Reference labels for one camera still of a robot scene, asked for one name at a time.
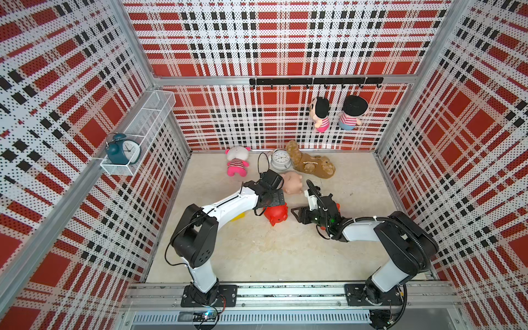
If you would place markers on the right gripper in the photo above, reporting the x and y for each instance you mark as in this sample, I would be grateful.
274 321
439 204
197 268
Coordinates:
304 212

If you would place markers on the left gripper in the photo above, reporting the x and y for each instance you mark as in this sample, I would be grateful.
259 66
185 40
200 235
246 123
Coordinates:
278 197

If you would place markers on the pink piggy bank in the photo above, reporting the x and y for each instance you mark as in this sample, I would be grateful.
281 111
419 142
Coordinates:
292 183

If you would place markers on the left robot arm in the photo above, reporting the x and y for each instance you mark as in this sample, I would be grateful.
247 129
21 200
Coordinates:
195 236

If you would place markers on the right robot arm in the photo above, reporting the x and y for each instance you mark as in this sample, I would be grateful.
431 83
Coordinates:
409 247

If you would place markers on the yellow piggy bank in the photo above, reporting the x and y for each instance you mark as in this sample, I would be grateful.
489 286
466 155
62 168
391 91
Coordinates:
239 216

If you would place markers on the white alarm clock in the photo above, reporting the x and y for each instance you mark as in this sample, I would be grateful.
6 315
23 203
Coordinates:
279 160

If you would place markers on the pink white plush pig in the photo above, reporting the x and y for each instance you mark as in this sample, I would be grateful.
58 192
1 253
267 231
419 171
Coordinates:
237 158

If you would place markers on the brown teddy bear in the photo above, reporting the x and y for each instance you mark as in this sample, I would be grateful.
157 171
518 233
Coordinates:
319 166

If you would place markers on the hanging doll pink outfit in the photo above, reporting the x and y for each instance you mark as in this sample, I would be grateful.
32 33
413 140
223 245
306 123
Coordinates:
318 112

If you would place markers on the hanging doll blue pants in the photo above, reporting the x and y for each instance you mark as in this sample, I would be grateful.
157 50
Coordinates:
353 108

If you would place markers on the green circuit board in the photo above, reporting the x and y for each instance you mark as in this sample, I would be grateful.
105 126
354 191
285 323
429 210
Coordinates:
197 317

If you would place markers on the teal alarm clock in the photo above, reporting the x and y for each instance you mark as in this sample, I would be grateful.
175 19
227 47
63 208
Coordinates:
121 150

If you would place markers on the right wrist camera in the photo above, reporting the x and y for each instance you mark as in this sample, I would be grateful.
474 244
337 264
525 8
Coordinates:
312 197

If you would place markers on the black hook rail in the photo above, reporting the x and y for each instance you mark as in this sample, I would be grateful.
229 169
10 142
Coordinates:
360 81

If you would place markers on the white wire shelf basket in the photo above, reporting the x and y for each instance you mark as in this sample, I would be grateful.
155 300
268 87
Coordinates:
143 128

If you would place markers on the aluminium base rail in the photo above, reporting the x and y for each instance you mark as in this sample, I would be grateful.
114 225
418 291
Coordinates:
296 305

